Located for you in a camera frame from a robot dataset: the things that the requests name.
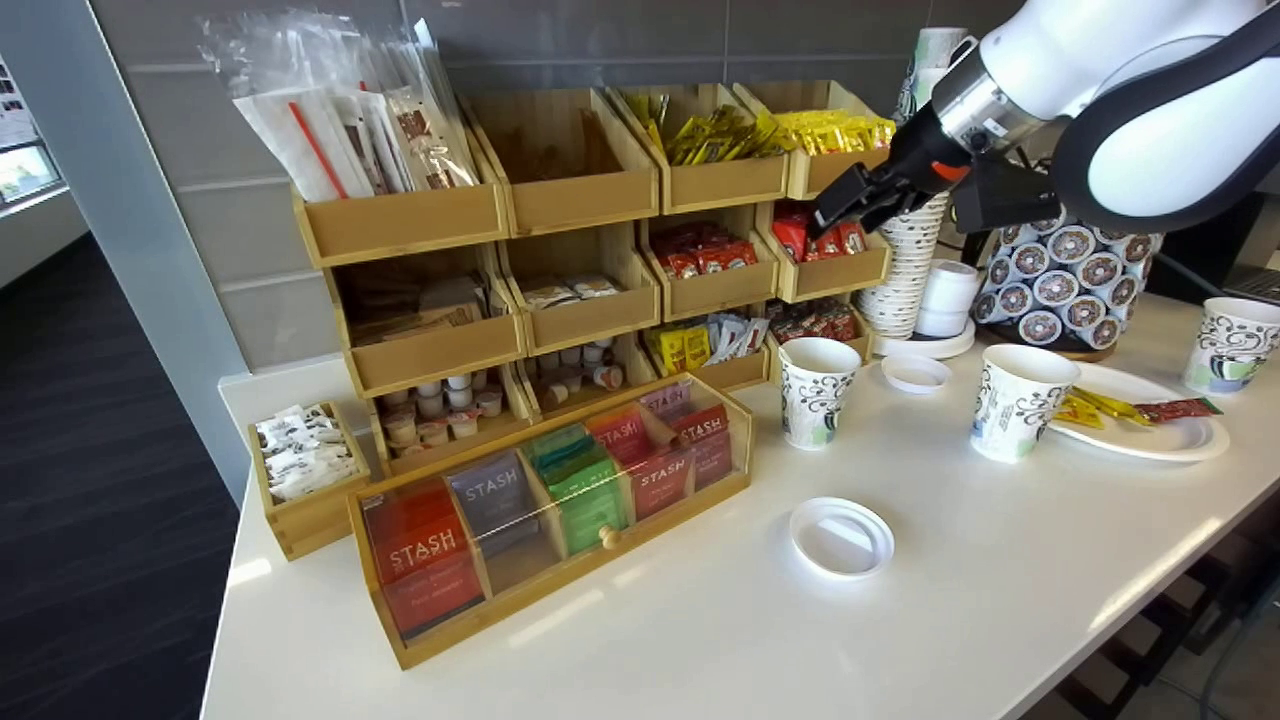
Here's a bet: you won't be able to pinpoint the black white patterned box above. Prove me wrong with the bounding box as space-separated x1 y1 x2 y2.
966 206 1169 362

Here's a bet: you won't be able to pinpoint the bamboo organizer bin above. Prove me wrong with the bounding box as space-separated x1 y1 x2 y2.
327 244 527 399
463 86 666 241
602 82 791 218
728 75 899 206
753 196 897 308
359 362 535 471
763 293 875 365
291 126 515 274
513 333 666 422
495 221 666 362
640 308 778 392

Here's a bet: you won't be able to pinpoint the pile white packets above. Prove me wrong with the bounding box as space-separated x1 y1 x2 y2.
515 274 627 316

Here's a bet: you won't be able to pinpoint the grey tea bag stack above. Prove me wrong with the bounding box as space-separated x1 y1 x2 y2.
442 453 559 594

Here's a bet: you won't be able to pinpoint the round white base tray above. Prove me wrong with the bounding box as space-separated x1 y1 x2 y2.
875 322 979 365

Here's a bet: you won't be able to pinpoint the yellow mustard sachet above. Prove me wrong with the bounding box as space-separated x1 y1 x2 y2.
1063 392 1118 434

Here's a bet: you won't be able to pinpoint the pile red sriracha sachets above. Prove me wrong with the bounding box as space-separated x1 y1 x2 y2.
766 300 868 347

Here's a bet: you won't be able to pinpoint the pile brown sugar packets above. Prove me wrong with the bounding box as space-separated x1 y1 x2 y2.
349 274 491 347

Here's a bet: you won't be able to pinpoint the white plastic cup lid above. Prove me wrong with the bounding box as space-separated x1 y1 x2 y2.
880 351 956 395
784 494 899 579

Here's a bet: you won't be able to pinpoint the short stack paper cups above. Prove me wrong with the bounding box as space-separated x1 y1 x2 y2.
854 192 956 339

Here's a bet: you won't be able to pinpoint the stack of white lids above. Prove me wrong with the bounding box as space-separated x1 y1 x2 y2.
915 262 983 339

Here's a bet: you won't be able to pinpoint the pile yellow-green mustard sachets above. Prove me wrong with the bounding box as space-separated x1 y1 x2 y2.
621 93 791 172

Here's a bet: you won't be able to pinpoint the red sriracha sachet green end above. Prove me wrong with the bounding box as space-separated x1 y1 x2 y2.
1134 392 1223 428

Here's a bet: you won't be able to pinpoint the narrow yellow sachet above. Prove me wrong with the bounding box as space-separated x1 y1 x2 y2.
1091 392 1159 434

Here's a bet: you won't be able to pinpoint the pile red ketchup sachets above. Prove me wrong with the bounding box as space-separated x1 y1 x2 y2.
646 221 763 279
766 212 872 264

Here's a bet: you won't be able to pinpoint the small open bamboo box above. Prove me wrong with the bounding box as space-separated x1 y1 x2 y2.
242 395 380 565

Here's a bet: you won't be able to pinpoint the pile bright yellow sachets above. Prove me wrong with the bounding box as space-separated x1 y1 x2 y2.
754 108 899 160

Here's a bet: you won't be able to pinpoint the pile yellow and white sachets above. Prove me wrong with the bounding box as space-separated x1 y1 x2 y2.
646 311 774 382

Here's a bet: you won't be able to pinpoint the red tea bag stack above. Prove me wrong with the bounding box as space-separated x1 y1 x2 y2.
590 404 696 519

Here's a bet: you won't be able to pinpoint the yellow sachet white label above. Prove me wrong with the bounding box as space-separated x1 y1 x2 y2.
1051 384 1104 425

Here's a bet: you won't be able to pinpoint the pink-red tea bag stack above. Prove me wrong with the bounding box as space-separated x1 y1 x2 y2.
640 382 740 494

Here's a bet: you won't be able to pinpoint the white paper plate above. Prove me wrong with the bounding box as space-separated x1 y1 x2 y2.
1044 362 1233 467

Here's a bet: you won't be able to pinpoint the bamboo tea box clear lid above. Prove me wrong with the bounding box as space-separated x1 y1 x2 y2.
345 373 758 672

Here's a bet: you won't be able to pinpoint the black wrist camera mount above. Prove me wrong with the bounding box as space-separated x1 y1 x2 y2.
950 158 1063 241

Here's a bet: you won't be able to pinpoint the white wrapped straws bundle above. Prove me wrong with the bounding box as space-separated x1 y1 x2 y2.
230 82 382 208

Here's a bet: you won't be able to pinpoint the clear bag of stirrers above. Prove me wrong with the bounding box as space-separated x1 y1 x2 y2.
337 33 486 192

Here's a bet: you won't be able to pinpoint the red ketchup packets in rack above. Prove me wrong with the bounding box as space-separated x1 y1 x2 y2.
636 206 784 326

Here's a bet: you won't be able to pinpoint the dark coffee machine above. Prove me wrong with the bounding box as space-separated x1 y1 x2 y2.
1148 196 1280 308

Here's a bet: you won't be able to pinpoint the patterned paper cup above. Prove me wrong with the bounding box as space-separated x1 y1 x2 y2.
966 339 1079 467
774 333 868 453
1178 293 1280 399

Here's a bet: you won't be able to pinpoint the orange-red tea bag stack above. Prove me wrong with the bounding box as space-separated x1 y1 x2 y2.
359 481 486 642

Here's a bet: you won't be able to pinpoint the group small creamer cups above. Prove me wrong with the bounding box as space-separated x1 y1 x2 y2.
530 339 631 413
375 373 513 453

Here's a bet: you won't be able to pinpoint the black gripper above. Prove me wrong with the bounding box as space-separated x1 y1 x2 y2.
807 105 979 248

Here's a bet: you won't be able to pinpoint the green tea bag stack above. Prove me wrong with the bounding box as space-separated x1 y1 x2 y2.
521 425 636 558

